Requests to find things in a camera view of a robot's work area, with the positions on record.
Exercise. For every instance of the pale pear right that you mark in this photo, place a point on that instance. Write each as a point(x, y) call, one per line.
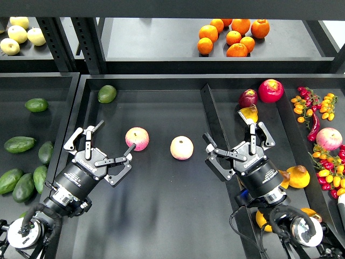
point(36, 37)

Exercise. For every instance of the pale pear front left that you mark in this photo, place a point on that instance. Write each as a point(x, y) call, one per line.
point(10, 46)

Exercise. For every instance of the black shelf upright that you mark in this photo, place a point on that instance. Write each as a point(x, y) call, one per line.
point(89, 38)

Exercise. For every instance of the orange pile on shelf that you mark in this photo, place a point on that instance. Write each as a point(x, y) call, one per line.
point(240, 39)

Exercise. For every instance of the lower cherry tomato bunch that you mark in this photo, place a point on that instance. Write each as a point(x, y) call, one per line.
point(329, 170)

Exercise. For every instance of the pink red apple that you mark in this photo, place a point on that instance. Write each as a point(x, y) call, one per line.
point(138, 136)

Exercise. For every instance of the black centre tray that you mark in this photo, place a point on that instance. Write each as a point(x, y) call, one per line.
point(164, 207)

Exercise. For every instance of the bright red apple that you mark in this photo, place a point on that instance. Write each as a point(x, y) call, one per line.
point(270, 91)

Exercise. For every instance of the pale yellow pink apple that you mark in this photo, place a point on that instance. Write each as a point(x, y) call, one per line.
point(181, 148)

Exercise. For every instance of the avocado beside tray wall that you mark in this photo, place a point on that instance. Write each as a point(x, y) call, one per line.
point(39, 177)

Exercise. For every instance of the pale pear middle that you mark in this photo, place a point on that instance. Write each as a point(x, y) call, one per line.
point(17, 33)

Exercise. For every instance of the black tray divider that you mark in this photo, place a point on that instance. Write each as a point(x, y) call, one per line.
point(240, 219)

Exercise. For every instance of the yellow pear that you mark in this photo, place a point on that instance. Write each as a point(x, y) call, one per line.
point(261, 222)
point(249, 114)
point(286, 178)
point(299, 176)
point(312, 213)

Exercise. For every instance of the light green avocado bottom left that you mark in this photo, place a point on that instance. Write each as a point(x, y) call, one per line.
point(22, 215)

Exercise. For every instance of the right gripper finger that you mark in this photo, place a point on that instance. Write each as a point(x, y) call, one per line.
point(257, 135)
point(216, 155)

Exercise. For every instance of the red chili pepper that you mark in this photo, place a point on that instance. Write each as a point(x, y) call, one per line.
point(314, 129)

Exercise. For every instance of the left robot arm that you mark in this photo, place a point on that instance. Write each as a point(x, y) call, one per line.
point(31, 235)

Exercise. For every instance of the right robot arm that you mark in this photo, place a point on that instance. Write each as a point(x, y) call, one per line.
point(294, 228)

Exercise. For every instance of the dark green avocado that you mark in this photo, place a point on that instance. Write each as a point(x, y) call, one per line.
point(24, 188)

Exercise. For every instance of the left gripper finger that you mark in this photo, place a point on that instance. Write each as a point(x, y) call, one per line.
point(102, 167)
point(69, 145)

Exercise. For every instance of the avocado lower left edge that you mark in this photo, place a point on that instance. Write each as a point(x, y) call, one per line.
point(9, 180)

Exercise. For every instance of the cherry tomato bunch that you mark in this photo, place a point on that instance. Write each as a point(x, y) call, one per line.
point(307, 104)
point(329, 170)

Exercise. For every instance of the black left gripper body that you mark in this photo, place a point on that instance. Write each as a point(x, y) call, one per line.
point(80, 177)

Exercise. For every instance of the upper cherry tomato bunch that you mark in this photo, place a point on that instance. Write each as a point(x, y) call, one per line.
point(307, 104)

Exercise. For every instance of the pale pear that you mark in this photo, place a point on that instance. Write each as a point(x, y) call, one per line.
point(20, 21)
point(10, 46)
point(17, 33)
point(36, 37)

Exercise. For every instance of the black left tray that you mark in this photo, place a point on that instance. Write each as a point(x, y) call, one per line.
point(50, 125)

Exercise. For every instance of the upright avocado left tray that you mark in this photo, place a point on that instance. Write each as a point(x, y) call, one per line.
point(45, 152)

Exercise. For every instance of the dark red apple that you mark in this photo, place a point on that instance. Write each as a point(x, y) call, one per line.
point(247, 98)

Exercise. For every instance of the pink apple right side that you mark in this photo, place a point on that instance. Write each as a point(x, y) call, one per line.
point(329, 138)

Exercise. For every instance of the pale pear top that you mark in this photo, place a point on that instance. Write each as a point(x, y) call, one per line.
point(20, 21)

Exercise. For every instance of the green avocado upper left tray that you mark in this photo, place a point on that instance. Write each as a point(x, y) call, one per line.
point(37, 105)

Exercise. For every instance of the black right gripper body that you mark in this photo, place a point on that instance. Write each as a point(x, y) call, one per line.
point(258, 174)

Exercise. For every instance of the black tray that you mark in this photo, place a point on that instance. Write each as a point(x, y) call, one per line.
point(164, 207)
point(50, 125)

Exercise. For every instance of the dark avocado left tray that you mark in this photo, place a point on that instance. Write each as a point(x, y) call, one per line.
point(19, 144)

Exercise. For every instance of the light green avocado top corner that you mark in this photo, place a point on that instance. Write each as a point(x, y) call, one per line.
point(107, 94)

